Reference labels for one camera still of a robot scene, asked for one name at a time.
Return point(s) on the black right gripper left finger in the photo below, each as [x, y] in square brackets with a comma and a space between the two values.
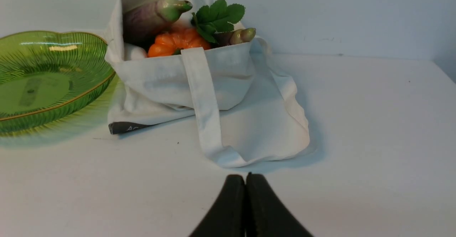
[225, 218]

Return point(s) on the green ribbed glass plate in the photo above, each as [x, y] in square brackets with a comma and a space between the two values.
[46, 76]

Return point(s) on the large purple eggplant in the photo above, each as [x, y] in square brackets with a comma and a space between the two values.
[147, 20]

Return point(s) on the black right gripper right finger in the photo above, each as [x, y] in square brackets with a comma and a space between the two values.
[267, 216]

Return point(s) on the white cloth tote bag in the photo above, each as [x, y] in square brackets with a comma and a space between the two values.
[201, 83]

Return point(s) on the green leafy vegetable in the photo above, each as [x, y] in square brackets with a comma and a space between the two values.
[217, 18]

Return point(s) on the orange toy pumpkin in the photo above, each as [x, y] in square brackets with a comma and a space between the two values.
[171, 42]

